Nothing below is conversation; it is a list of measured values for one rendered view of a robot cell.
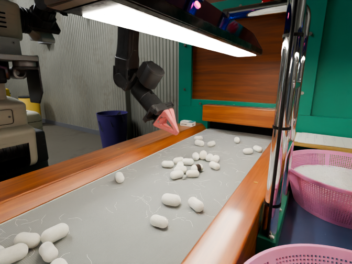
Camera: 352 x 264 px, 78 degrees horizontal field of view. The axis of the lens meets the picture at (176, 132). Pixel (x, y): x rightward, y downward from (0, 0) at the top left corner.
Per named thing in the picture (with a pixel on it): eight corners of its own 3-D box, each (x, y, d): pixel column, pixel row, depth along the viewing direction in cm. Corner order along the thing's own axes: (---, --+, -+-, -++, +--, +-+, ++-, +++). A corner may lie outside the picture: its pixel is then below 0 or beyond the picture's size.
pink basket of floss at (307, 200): (341, 253, 38) (351, 205, 36) (259, 183, 63) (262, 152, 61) (458, 235, 42) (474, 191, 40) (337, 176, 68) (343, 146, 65)
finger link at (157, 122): (191, 123, 67) (173, 102, 70) (179, 128, 62) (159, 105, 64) (179, 137, 71) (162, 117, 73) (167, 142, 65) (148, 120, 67)
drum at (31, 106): (47, 124, 458) (43, 96, 443) (28, 128, 428) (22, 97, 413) (39, 123, 478) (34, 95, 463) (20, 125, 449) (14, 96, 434)
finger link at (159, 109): (188, 124, 65) (168, 103, 68) (175, 130, 60) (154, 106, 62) (175, 139, 69) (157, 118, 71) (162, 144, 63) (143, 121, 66)
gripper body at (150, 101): (175, 105, 70) (161, 89, 71) (156, 109, 61) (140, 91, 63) (165, 119, 73) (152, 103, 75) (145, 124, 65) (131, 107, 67)
